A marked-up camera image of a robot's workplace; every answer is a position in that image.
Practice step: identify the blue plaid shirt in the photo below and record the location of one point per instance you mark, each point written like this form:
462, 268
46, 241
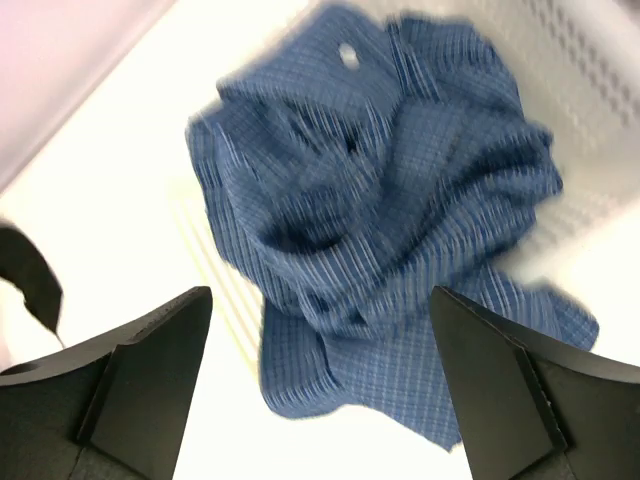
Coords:
352, 171

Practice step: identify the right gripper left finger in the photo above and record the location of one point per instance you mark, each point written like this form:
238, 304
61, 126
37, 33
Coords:
112, 407

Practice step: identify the white and black shirt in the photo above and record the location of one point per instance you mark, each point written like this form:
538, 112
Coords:
31, 301

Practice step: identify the white plastic basket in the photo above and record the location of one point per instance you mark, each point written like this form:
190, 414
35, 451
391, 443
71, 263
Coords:
576, 66

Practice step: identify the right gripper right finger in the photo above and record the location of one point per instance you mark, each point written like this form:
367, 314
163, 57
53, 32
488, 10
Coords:
529, 406

